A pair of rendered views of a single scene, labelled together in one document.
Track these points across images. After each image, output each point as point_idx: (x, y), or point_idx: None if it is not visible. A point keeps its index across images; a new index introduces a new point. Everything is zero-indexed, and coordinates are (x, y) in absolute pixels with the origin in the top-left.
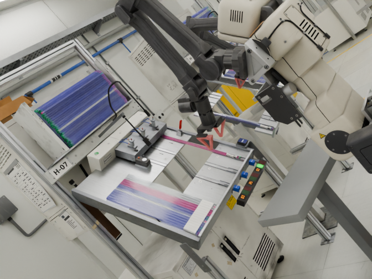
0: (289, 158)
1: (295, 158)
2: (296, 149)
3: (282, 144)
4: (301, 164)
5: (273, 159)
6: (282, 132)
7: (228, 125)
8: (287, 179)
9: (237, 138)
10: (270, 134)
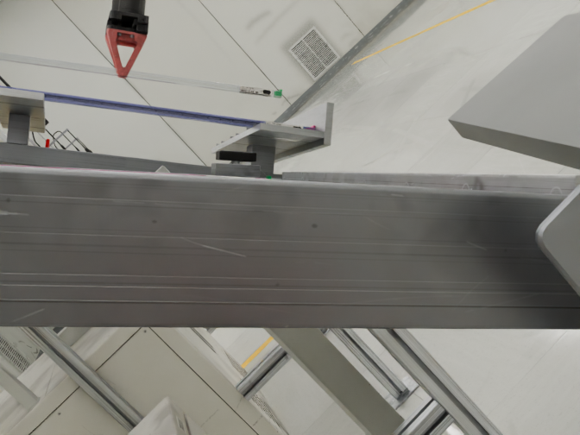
0: (234, 425)
1: (251, 418)
2: (258, 375)
3: (205, 377)
4: (543, 95)
5: None
6: (194, 343)
7: (3, 366)
8: (554, 119)
9: (43, 405)
10: (320, 131)
